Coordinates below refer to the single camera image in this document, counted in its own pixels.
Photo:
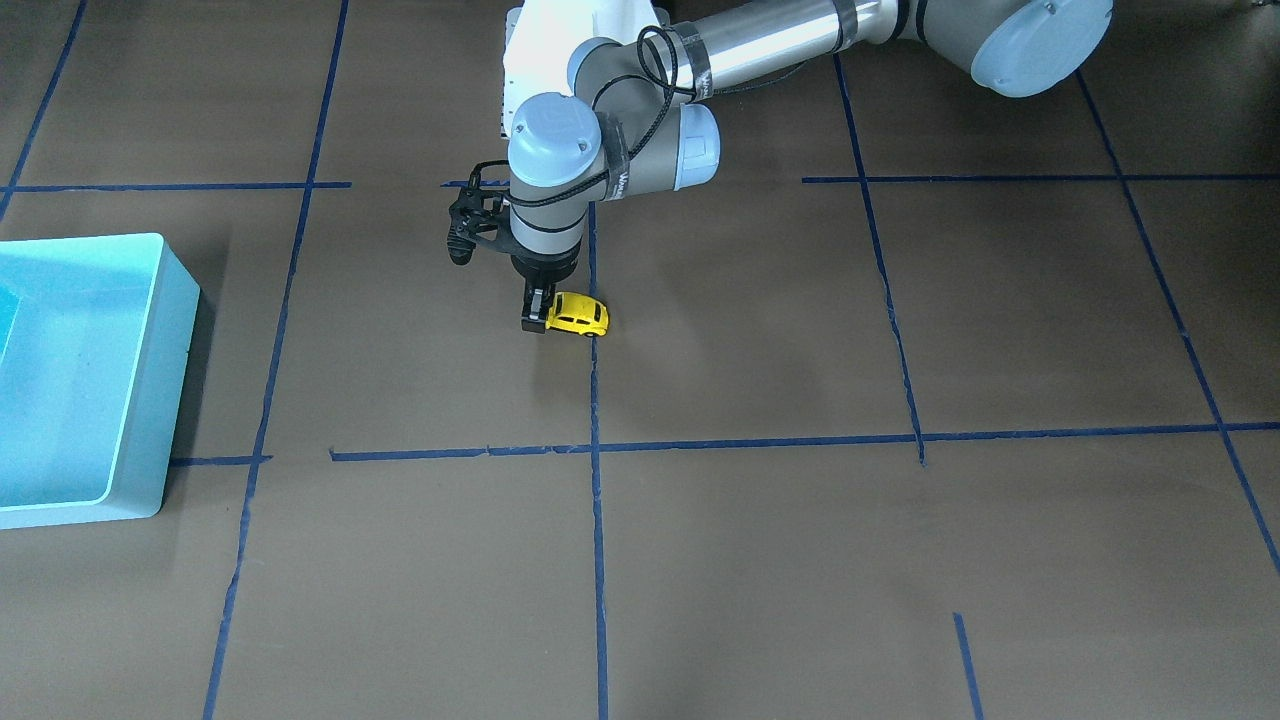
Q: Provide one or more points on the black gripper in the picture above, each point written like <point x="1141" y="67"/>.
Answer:
<point x="544" y="268"/>

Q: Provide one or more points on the yellow beetle toy car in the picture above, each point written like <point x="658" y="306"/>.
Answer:
<point x="577" y="313"/>

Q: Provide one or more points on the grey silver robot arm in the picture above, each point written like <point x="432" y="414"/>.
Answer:
<point x="604" y="100"/>

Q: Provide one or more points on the light blue plastic bin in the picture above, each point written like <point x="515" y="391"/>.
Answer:
<point x="96" y="335"/>

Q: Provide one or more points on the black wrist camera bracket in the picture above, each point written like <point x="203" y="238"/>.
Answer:
<point x="479" y="218"/>

